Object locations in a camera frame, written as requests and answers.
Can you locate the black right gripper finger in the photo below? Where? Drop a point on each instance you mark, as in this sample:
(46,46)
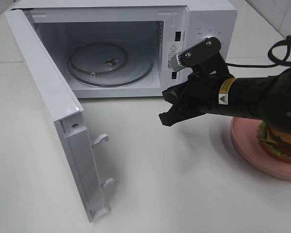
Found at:
(176,94)
(174,115)

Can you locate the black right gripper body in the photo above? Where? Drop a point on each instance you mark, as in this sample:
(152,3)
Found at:
(201,93)

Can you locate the pink round plate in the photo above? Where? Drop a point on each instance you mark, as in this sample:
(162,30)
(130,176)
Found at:
(244,137)

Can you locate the burger with lettuce and cheese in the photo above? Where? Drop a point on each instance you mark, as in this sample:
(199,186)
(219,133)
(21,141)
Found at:
(275,143)

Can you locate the white microwave door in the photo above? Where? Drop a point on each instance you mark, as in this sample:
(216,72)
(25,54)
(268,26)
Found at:
(65,111)

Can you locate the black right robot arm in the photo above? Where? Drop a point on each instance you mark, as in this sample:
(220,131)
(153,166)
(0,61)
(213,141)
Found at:
(267,99)

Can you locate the upper white power knob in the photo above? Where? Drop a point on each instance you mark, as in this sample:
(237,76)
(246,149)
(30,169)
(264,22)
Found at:
(206,40)

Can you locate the glass microwave turntable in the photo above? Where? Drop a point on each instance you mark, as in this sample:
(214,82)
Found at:
(110,63)

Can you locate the white microwave oven body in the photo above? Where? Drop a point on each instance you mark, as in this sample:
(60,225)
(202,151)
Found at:
(163,26)

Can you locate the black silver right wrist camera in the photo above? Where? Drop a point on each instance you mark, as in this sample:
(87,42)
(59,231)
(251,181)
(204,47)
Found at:
(195,54)

